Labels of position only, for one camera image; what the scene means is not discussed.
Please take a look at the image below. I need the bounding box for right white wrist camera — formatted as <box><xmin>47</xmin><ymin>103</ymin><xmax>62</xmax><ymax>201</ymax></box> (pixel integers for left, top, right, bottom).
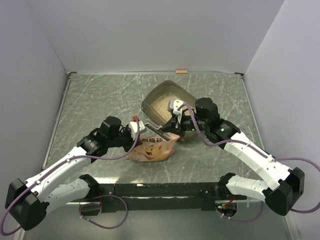
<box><xmin>167</xmin><ymin>99</ymin><xmax>184</xmax><ymax>122</ymax></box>

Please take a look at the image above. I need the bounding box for orange cat litter bag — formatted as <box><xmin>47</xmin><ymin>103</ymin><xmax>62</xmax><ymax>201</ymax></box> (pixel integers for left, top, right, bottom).
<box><xmin>126</xmin><ymin>133</ymin><xmax>180</xmax><ymax>163</ymax></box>

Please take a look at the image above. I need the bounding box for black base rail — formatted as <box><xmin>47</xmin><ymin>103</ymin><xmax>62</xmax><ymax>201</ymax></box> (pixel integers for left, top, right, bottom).
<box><xmin>99</xmin><ymin>182</ymin><xmax>233</xmax><ymax>213</ymax></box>

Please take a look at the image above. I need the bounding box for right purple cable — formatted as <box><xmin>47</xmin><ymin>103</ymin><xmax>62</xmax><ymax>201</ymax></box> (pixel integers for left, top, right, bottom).
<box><xmin>176</xmin><ymin>103</ymin><xmax>320</xmax><ymax>222</ymax></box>

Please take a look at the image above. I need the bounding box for grey translucent litter box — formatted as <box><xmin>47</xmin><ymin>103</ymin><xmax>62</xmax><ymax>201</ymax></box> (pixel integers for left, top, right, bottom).
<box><xmin>141</xmin><ymin>80</ymin><xmax>197</xmax><ymax>126</ymax></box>

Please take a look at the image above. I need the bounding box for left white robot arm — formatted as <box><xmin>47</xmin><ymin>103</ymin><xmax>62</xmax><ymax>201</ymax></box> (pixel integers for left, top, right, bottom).
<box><xmin>0</xmin><ymin>116</ymin><xmax>146</xmax><ymax>231</ymax></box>

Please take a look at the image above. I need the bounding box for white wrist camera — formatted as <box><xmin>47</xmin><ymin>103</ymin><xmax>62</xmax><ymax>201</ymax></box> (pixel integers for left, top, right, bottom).
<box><xmin>167</xmin><ymin>99</ymin><xmax>184</xmax><ymax>122</ymax></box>
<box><xmin>128</xmin><ymin>115</ymin><xmax>147</xmax><ymax>139</ymax></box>

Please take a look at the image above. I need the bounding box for purple cable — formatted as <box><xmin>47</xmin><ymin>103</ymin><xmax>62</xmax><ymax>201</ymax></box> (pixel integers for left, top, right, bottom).
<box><xmin>0</xmin><ymin>117</ymin><xmax>141</xmax><ymax>236</ymax></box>
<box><xmin>176</xmin><ymin>103</ymin><xmax>320</xmax><ymax>222</ymax></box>

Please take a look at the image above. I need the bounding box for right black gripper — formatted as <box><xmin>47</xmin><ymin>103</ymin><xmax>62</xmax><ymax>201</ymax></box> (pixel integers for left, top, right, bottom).
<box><xmin>161</xmin><ymin>111</ymin><xmax>209</xmax><ymax>137</ymax></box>

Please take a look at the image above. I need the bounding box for orange tape piece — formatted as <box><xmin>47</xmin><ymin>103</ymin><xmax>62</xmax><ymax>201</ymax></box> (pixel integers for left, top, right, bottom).
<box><xmin>175</xmin><ymin>70</ymin><xmax>188</xmax><ymax>74</ymax></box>

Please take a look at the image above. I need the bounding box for beige cat litter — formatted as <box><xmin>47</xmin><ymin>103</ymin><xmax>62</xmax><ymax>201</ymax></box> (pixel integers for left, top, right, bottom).
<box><xmin>151</xmin><ymin>95</ymin><xmax>176</xmax><ymax>122</ymax></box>

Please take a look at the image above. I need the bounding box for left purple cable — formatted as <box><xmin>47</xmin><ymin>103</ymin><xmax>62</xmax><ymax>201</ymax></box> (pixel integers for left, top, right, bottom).
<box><xmin>0</xmin><ymin>117</ymin><xmax>141</xmax><ymax>236</ymax></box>

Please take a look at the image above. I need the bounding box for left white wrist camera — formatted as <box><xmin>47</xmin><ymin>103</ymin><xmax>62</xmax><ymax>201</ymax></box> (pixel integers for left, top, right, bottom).
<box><xmin>128</xmin><ymin>115</ymin><xmax>147</xmax><ymax>139</ymax></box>

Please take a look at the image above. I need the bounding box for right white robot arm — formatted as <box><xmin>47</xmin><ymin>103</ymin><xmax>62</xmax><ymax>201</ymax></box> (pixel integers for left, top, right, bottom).
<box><xmin>161</xmin><ymin>97</ymin><xmax>305</xmax><ymax>216</ymax></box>

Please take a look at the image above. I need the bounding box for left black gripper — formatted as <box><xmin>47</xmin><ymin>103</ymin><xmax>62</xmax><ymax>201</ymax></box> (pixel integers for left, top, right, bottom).
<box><xmin>107</xmin><ymin>123</ymin><xmax>143</xmax><ymax>153</ymax></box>

